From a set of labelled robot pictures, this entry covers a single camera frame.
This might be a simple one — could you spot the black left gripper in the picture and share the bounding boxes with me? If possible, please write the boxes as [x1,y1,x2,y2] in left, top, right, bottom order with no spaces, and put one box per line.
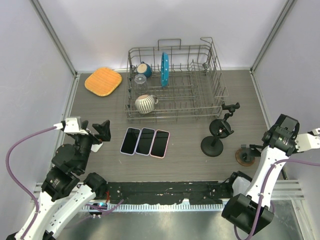
[73,119,111,172]

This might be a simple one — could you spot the black round-base phone stand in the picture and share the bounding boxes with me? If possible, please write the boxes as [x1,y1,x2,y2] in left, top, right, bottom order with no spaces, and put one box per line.
[209,102,240,139]

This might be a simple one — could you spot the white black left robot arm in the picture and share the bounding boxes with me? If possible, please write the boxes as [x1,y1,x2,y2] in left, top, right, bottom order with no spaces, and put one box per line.
[5,117,111,240]

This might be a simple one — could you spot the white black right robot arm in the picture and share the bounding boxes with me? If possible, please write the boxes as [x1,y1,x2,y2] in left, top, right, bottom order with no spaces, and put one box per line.
[221,114,300,240]

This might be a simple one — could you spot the white stand of pink phone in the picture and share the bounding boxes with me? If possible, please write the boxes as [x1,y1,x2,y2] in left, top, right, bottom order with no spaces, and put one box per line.
[90,142,103,153]

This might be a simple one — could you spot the wooden rimmed round stand base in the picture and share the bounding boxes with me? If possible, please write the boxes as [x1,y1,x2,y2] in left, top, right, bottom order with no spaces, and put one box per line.
[235,144,263,167]

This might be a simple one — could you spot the white grey striped mug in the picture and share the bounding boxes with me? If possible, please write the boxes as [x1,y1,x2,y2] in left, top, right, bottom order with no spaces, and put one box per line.
[135,94,159,115]

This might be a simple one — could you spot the clear drinking glass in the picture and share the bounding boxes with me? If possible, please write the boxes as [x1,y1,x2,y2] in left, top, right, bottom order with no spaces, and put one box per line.
[133,74,149,96]

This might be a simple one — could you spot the dark blue ceramic cup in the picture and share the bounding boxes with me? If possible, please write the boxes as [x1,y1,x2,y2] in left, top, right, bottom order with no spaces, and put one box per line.
[136,61,152,79]

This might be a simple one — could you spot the blue dotted plate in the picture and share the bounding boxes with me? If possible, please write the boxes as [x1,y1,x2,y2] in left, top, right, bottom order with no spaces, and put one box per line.
[160,52,170,87]

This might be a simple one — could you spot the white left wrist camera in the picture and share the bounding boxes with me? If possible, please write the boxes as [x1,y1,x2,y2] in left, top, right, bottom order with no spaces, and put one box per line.
[53,116,89,135]

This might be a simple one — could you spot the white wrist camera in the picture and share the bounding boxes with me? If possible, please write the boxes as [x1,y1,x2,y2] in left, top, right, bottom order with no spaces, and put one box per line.
[295,128,320,153]
[53,116,89,135]

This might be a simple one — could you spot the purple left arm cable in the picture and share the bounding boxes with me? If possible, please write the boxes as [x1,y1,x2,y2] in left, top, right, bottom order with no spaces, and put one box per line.
[5,126,66,216]

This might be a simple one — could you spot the white slotted cable duct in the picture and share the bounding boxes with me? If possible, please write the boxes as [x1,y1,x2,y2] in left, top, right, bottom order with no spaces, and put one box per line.
[84,202,226,213]

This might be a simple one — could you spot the grey wire dish rack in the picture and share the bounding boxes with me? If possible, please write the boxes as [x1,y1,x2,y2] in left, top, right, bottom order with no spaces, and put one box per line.
[124,37,229,122]

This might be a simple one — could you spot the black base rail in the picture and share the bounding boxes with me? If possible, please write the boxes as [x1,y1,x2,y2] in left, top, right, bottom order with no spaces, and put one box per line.
[96,180,233,205]

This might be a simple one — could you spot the aluminium frame post left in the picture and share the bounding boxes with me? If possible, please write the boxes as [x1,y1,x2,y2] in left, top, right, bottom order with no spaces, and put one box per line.
[29,0,77,76]

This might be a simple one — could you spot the aluminium frame post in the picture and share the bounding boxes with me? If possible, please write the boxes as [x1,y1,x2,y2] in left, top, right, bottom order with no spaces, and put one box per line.
[250,0,297,74]
[29,0,77,76]

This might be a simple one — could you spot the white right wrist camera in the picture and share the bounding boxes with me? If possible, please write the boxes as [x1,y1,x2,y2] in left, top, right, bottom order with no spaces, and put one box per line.
[295,128,320,153]

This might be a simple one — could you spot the aluminium frame post right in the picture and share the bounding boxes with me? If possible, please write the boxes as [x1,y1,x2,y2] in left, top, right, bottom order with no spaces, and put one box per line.
[250,0,297,74]

